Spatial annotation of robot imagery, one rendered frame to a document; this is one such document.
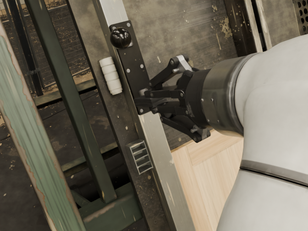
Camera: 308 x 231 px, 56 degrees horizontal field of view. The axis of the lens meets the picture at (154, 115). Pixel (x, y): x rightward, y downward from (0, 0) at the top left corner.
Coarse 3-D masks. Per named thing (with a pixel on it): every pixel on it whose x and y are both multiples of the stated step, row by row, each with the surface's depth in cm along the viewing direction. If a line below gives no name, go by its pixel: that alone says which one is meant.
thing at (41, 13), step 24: (24, 0) 65; (48, 24) 64; (48, 48) 64; (72, 96) 67; (72, 120) 68; (96, 144) 70; (96, 168) 70; (120, 192) 75; (96, 216) 69; (120, 216) 71
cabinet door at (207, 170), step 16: (192, 144) 74; (208, 144) 76; (224, 144) 79; (240, 144) 82; (176, 160) 72; (192, 160) 74; (208, 160) 77; (224, 160) 80; (240, 160) 82; (192, 176) 74; (208, 176) 77; (224, 176) 80; (192, 192) 75; (208, 192) 77; (224, 192) 80; (192, 208) 75; (208, 208) 78; (208, 224) 77
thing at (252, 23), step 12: (228, 0) 78; (240, 0) 75; (252, 0) 76; (228, 12) 80; (240, 12) 76; (252, 12) 75; (240, 24) 78; (252, 24) 75; (264, 24) 77; (240, 36) 79; (252, 36) 76; (264, 36) 77; (240, 48) 81; (252, 48) 77; (264, 48) 79
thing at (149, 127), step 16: (96, 0) 61; (112, 0) 61; (112, 16) 61; (112, 48) 63; (128, 96) 65; (144, 128) 65; (160, 128) 67; (160, 144) 67; (160, 160) 67; (160, 176) 68; (176, 176) 70; (160, 192) 70; (176, 192) 70; (176, 208) 70; (176, 224) 70; (192, 224) 72
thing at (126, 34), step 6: (114, 30) 50; (120, 30) 50; (126, 30) 50; (114, 36) 50; (120, 36) 49; (126, 36) 50; (114, 42) 50; (120, 42) 50; (126, 42) 50; (120, 48) 51
